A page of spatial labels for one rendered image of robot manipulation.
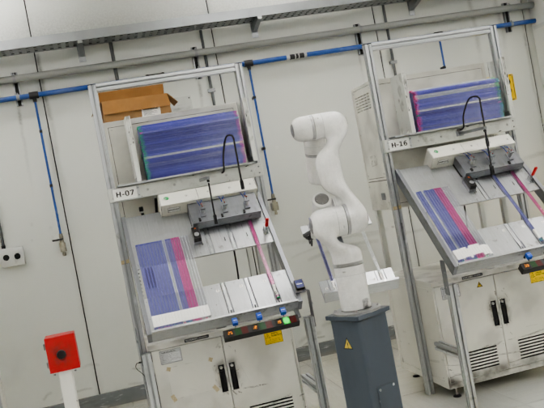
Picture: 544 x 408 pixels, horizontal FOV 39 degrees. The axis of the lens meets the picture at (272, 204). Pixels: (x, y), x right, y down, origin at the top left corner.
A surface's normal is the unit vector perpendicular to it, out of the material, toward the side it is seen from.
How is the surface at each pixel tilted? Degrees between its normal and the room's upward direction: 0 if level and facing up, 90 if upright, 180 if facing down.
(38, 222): 90
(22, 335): 90
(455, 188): 44
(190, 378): 90
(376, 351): 90
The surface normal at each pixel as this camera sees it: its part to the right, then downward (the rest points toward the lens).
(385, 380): 0.63, -0.10
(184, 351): 0.22, -0.02
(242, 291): 0.04, -0.69
